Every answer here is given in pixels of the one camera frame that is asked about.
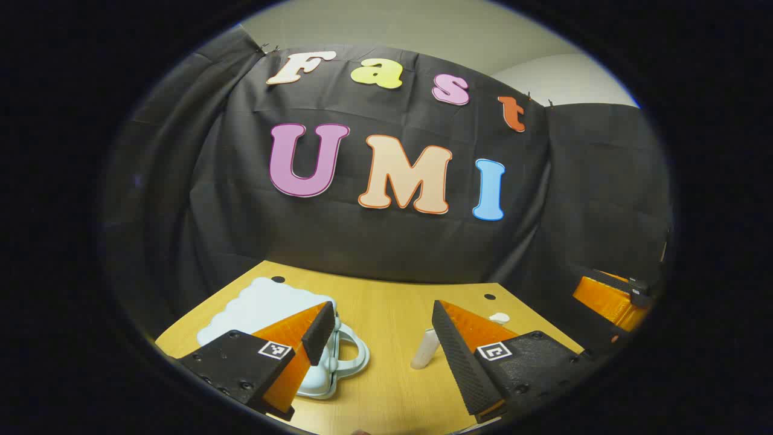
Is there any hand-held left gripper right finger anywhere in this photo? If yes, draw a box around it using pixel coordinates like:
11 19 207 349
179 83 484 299
431 300 595 424

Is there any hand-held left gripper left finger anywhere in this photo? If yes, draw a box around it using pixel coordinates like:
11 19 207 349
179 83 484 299
174 300 336 422

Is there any white squeeze tube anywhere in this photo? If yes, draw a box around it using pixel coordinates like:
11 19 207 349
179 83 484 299
411 328 441 370

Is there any light blue suitcase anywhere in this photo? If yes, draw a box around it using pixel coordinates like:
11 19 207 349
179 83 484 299
197 277 370 400

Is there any black backdrop cloth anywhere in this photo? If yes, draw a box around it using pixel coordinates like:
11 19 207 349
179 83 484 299
103 27 674 363

